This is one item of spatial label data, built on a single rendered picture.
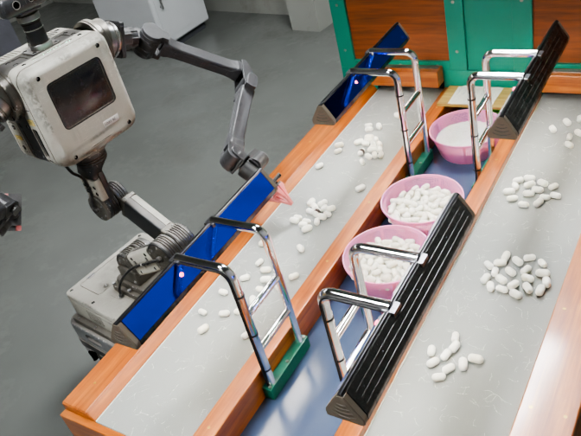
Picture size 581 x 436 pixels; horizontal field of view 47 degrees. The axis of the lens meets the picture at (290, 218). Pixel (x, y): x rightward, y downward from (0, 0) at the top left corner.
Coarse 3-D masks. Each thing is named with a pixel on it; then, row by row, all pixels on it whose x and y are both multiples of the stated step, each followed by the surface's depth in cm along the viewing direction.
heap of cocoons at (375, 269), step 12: (384, 240) 207; (396, 240) 206; (408, 240) 204; (372, 264) 200; (384, 264) 201; (396, 264) 198; (408, 264) 196; (372, 276) 198; (384, 276) 194; (396, 276) 193
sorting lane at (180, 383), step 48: (384, 96) 283; (432, 96) 273; (384, 144) 252; (336, 192) 234; (288, 240) 218; (288, 288) 200; (192, 336) 193; (240, 336) 188; (144, 384) 182; (192, 384) 178; (144, 432) 169; (192, 432) 165
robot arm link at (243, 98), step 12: (252, 84) 241; (240, 96) 239; (252, 96) 242; (240, 108) 235; (240, 120) 231; (228, 132) 228; (240, 132) 228; (228, 144) 220; (240, 144) 223; (228, 156) 219; (228, 168) 222
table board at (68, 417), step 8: (64, 416) 179; (72, 416) 179; (80, 416) 178; (72, 424) 180; (80, 424) 176; (88, 424) 175; (96, 424) 175; (72, 432) 184; (80, 432) 180; (88, 432) 176; (96, 432) 173; (104, 432) 172; (112, 432) 171
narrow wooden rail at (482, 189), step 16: (496, 144) 231; (512, 144) 229; (496, 160) 223; (480, 176) 218; (496, 176) 217; (480, 192) 212; (480, 208) 206; (464, 240) 198; (448, 272) 189; (432, 304) 181; (336, 432) 153; (352, 432) 152
